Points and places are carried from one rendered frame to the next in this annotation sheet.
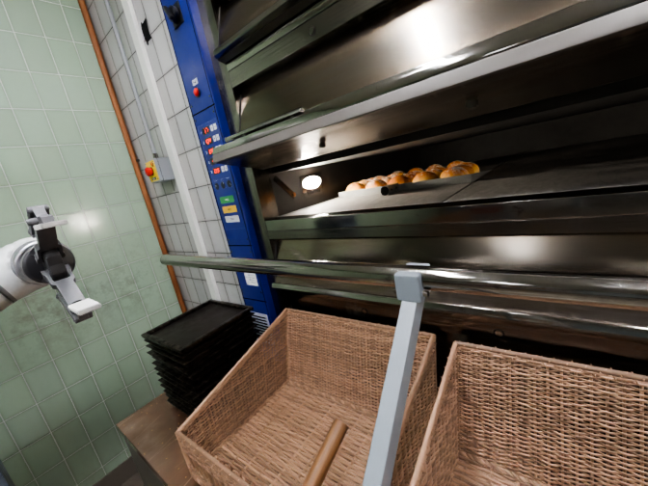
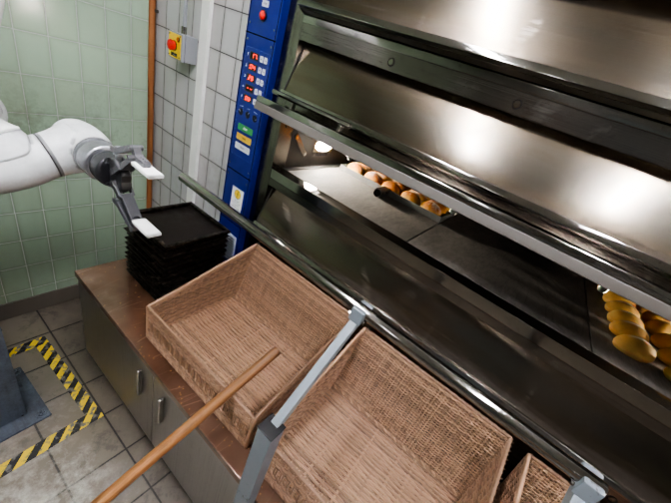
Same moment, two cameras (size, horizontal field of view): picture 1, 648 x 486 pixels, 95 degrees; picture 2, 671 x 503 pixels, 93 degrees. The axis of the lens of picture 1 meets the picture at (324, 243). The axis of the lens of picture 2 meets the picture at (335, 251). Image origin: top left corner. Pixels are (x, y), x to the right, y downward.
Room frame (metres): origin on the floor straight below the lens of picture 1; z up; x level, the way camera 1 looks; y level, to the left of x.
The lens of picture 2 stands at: (-0.18, 0.13, 1.60)
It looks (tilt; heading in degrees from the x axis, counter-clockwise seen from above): 29 degrees down; 347
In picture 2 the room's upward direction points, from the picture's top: 20 degrees clockwise
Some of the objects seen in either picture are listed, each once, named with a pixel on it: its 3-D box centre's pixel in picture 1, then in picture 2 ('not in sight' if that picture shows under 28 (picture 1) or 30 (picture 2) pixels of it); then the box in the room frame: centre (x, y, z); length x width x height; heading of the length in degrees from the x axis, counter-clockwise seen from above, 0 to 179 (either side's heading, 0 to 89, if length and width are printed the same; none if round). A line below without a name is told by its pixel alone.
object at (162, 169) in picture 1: (159, 170); (182, 47); (1.44, 0.68, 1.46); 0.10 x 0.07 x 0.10; 49
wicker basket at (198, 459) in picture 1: (310, 406); (252, 325); (0.68, 0.12, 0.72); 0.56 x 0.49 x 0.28; 51
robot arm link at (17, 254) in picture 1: (44, 261); (101, 161); (0.60, 0.56, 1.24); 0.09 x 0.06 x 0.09; 139
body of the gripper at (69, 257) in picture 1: (51, 263); (116, 174); (0.55, 0.50, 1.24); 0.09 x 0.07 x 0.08; 49
